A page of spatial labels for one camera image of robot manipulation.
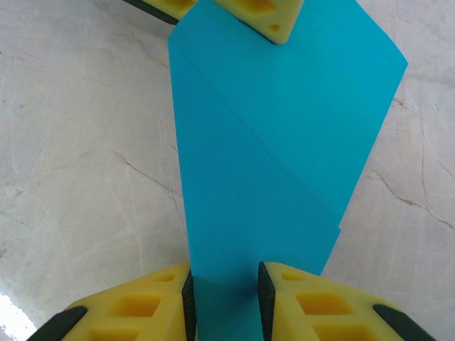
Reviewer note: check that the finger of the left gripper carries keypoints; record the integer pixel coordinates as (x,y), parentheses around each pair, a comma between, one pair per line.
(167,8)
(264,17)

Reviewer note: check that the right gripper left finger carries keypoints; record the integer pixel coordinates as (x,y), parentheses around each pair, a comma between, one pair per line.
(142,309)

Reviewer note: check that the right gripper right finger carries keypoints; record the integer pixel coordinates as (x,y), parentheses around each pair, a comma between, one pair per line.
(320,312)

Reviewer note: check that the teal cloth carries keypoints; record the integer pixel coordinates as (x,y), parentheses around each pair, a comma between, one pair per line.
(270,142)

